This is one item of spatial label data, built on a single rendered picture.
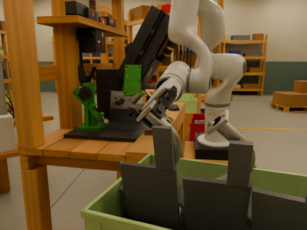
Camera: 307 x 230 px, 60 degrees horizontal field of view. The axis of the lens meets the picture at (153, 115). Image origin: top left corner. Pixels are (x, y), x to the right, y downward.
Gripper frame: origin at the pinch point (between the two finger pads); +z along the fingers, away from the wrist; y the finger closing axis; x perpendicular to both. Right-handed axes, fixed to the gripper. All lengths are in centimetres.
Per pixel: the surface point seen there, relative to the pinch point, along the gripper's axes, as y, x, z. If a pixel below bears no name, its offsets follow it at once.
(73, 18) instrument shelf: -37, -56, -78
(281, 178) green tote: 3.6, 44.5, -16.8
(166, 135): 1.7, 4.4, 5.5
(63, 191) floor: -209, 11, -109
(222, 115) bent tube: 13.9, 9.3, 4.2
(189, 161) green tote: -16.6, 23.6, -19.3
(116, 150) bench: -53, 6, -39
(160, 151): -2.9, 6.5, 5.5
